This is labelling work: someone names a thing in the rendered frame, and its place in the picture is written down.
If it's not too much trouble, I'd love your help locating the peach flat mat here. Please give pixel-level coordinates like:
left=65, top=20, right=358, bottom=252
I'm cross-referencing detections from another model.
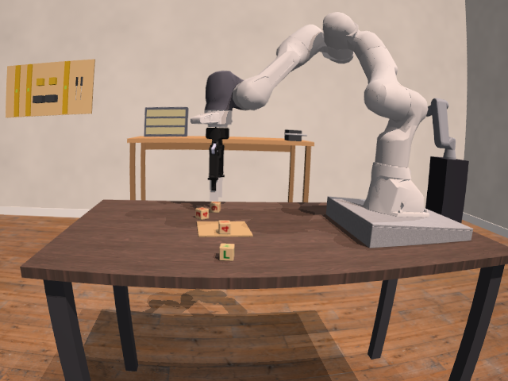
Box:
left=197, top=221, right=253, bottom=237

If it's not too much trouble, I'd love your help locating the tan letter block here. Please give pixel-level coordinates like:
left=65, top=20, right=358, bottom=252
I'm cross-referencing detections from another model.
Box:
left=218, top=221, right=231, bottom=234
left=210, top=202, right=221, bottom=213
left=195, top=207, right=209, bottom=220
left=219, top=244, right=234, bottom=261

